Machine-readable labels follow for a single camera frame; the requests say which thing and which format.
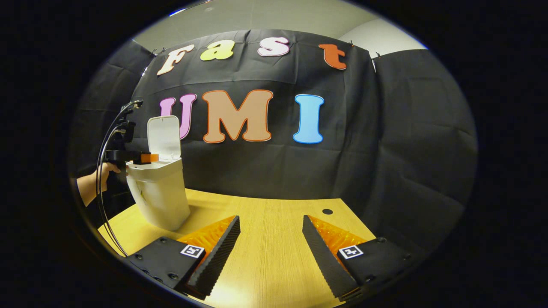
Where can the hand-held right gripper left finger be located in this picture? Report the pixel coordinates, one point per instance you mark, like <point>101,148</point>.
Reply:
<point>220,254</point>

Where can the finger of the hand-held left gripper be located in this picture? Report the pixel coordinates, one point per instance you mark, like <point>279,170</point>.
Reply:
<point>147,158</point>

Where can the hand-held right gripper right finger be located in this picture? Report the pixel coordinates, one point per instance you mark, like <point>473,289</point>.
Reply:
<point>319,254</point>

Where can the white desktop garbage bin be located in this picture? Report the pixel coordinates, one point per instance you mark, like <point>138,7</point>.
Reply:
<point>160,192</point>

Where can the wooden desktop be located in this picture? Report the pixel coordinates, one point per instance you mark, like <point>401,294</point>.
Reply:
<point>274,239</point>

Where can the black backdrop cloth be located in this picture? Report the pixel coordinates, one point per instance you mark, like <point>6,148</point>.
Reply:
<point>385,149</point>

